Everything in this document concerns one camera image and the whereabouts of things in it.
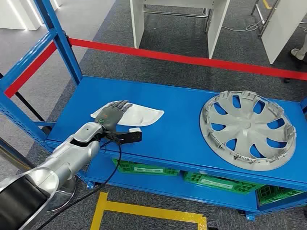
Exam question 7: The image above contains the white curved body part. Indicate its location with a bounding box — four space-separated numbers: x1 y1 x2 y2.
90 101 165 127

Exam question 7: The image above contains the person's foot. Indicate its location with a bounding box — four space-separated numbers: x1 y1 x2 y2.
289 34 307 69

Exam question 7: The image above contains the blue metal shelf rack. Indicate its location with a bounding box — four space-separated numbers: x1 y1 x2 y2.
0 0 307 222

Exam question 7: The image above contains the white floor cable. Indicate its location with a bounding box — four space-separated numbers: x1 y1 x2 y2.
222 19 265 33

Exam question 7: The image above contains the green plastic crate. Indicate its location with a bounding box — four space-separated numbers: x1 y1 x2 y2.
182 171 263 195
112 159 180 177
256 185 305 206

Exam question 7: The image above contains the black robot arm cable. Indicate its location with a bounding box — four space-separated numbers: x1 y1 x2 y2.
36 139 122 230

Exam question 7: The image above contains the red barrier belt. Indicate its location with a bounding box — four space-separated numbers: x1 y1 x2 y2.
69 37 307 82
4 42 57 99

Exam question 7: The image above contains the grey plastic wheel hubcap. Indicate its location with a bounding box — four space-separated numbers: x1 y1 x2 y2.
200 90 297 172

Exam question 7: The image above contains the white desk with metal frame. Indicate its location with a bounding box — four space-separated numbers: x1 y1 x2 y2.
250 0 307 64

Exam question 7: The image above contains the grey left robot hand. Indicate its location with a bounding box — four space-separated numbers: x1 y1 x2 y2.
95 100 133 132

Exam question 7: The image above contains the thin black pole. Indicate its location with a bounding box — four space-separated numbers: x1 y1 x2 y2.
0 73 53 136

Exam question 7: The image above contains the white panel desk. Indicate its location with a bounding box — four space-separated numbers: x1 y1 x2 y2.
129 0 231 59

